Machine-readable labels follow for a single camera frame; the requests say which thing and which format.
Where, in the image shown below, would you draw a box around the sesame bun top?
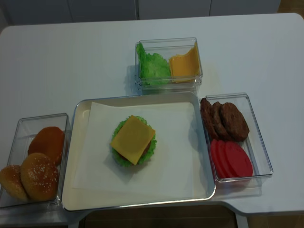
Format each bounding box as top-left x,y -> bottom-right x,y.
20,153 -> 59,201

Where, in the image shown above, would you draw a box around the green lettuce leaf in box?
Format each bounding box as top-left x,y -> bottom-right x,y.
136,43 -> 171,86

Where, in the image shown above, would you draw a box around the clear box lettuce cheese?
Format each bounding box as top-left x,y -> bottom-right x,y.
134,38 -> 203,94

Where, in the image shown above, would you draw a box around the green lettuce on burger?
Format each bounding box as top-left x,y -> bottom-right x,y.
109,115 -> 158,168

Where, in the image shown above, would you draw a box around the yellow cheese slices in box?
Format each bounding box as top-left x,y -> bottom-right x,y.
169,42 -> 200,83

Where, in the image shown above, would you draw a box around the silver metal tray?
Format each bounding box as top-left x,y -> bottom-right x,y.
62,92 -> 215,211

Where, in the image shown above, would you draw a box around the brown patty left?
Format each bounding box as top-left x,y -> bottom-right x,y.
200,98 -> 219,140

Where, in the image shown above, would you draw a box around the white paper liner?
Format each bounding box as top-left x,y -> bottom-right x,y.
73,102 -> 197,198

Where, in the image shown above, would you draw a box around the brown patty middle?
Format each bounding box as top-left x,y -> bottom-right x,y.
212,102 -> 233,141

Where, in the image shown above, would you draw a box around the red tomato slice left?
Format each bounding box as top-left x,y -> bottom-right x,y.
210,139 -> 225,179

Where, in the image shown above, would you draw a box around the red tomato slice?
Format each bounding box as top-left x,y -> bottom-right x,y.
217,140 -> 233,178
210,139 -> 225,179
225,141 -> 253,177

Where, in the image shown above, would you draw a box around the brown patty right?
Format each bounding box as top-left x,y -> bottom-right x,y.
219,102 -> 250,142

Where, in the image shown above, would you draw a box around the red tomato slice middle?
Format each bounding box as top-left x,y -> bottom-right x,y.
217,140 -> 233,178

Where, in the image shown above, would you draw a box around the clear box patties tomatoes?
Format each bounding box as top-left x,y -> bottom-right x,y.
199,93 -> 273,187

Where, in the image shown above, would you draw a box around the red tomato slice right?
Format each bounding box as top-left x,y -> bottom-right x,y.
225,141 -> 253,177

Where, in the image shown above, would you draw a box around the smooth orange bun bottom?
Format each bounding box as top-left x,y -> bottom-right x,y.
28,126 -> 65,166

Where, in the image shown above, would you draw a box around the clear box of buns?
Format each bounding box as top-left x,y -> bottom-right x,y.
0,114 -> 72,212

